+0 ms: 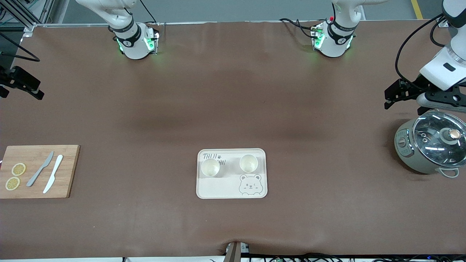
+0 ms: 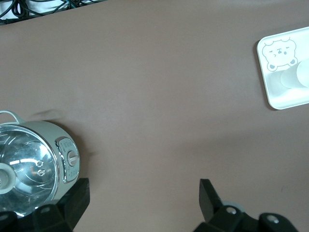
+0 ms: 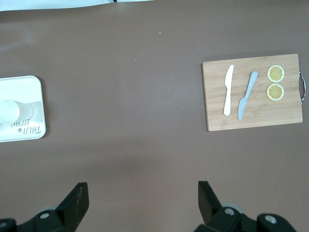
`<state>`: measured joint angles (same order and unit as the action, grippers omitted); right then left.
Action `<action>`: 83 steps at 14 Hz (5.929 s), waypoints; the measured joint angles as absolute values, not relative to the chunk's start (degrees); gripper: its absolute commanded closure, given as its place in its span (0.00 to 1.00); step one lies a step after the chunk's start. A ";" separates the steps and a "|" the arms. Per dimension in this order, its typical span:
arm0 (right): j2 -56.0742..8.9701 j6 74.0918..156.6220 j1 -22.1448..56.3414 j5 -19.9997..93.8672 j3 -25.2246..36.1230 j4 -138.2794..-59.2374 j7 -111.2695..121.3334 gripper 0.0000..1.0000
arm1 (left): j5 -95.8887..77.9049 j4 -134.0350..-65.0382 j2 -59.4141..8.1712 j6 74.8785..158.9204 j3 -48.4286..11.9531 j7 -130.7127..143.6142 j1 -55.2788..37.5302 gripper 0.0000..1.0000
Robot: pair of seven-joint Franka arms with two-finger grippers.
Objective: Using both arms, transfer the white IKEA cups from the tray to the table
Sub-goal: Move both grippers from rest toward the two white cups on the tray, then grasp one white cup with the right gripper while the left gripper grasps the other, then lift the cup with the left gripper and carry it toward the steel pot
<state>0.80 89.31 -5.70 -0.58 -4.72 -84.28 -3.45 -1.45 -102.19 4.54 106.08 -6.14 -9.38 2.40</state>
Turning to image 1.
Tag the grey plastic knife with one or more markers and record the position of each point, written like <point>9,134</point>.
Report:
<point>40,169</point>

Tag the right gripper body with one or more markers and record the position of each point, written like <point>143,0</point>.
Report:
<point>8,78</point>

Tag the aluminium frame profile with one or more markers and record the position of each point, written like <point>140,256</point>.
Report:
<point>25,18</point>
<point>443,22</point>

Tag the brown table cover mat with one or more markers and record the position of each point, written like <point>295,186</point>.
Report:
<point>233,91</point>

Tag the table edge clamp mount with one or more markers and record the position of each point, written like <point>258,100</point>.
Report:
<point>235,253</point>

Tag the white plastic knife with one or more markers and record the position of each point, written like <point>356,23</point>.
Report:
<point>54,174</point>

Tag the lemon slice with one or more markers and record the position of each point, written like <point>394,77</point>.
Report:
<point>12,183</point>
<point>18,169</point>

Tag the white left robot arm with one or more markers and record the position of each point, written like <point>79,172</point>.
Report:
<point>333,43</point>

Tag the grey-green electric cooking pot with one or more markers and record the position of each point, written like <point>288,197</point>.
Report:
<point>406,153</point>

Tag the white IKEA cup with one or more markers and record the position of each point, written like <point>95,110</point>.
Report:
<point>210,168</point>
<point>248,163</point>

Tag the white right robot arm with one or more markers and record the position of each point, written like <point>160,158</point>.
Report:
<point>134,43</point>

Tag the glass pot lid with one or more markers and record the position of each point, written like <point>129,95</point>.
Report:
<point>433,145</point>

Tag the cream bear print tray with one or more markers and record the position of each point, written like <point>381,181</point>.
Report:
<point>225,187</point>

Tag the wooden cutting board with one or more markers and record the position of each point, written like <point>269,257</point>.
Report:
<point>36,189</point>

